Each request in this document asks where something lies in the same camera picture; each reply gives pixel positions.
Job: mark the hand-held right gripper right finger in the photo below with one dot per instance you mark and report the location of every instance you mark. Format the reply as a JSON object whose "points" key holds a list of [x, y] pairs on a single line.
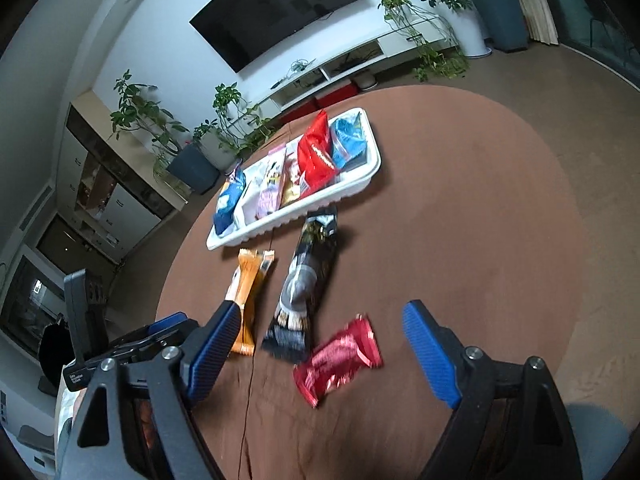
{"points": [[435, 355]]}

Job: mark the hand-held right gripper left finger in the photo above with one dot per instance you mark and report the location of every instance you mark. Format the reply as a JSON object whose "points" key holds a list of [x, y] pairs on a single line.
{"points": [[210, 350]]}

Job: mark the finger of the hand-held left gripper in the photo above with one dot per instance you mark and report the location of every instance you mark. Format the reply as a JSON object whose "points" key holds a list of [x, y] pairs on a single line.
{"points": [[175, 340], [167, 322]]}

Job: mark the yellow orange snack packet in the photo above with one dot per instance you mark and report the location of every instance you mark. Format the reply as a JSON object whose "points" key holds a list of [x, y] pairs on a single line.
{"points": [[247, 300]]}

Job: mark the small shiny red packet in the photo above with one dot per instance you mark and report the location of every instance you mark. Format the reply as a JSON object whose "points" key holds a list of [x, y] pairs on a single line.
{"points": [[340, 360]]}

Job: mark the long black snack packet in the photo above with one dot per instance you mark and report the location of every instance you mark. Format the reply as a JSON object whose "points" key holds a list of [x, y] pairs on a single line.
{"points": [[305, 285]]}

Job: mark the large dark blue snack packet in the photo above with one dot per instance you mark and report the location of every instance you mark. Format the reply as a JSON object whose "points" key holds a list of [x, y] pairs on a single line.
{"points": [[227, 200]]}

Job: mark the white snack pouch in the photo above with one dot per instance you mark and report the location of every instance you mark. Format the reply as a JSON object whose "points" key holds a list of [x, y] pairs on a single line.
{"points": [[250, 195]]}

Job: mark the pink cartoon snack packet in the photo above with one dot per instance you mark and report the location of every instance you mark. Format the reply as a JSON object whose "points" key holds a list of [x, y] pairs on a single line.
{"points": [[270, 195]]}

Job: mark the white plastic tray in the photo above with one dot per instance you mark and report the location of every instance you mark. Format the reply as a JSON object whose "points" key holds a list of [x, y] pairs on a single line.
{"points": [[295, 210]]}

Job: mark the gold snack packet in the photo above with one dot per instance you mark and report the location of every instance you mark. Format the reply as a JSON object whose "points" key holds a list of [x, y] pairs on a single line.
{"points": [[291, 187]]}

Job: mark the large red snack packet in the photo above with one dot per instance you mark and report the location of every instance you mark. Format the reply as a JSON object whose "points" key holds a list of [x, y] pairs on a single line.
{"points": [[315, 155]]}

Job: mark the light blue snack packet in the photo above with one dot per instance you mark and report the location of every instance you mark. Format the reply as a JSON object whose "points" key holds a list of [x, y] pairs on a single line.
{"points": [[347, 140]]}

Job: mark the black chair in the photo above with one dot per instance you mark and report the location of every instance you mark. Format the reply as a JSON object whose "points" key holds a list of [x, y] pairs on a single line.
{"points": [[52, 355]]}

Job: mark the wooden storage cabinet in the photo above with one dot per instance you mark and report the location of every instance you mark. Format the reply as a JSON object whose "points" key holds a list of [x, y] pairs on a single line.
{"points": [[110, 185]]}

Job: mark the tall plant in blue pot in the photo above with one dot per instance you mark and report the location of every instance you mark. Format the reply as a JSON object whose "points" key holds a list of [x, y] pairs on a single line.
{"points": [[192, 170]]}

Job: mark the plant in white ribbed pot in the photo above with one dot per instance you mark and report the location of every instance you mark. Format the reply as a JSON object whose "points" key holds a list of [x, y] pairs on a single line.
{"points": [[220, 152]]}

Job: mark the person's grey trouser leg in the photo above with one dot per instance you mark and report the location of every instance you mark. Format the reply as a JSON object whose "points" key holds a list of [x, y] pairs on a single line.
{"points": [[595, 440]]}

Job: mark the trailing vine plant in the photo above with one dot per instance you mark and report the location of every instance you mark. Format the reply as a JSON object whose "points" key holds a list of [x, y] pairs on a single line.
{"points": [[440, 62], [227, 97]]}

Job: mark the black remote control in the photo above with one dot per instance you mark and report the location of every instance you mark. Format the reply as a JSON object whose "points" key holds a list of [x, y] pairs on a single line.
{"points": [[276, 84]]}

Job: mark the white round device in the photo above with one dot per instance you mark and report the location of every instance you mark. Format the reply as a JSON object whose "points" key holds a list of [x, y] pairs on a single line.
{"points": [[367, 81]]}

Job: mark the white television cabinet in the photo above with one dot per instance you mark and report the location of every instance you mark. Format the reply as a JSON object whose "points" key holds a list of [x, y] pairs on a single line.
{"points": [[340, 65]]}

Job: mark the small-leaf plant in white pot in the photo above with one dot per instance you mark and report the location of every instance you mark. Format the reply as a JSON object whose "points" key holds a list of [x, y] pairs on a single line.
{"points": [[475, 30]]}

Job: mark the broad-leaf plant in blue pot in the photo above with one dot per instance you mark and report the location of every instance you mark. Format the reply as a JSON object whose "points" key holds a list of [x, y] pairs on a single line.
{"points": [[500, 20]]}

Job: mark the glass sliding door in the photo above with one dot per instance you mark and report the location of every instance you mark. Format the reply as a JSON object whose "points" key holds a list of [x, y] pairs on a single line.
{"points": [[600, 5]]}

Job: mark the black wall television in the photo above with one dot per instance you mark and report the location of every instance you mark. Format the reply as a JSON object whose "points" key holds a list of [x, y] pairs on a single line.
{"points": [[280, 5]]}

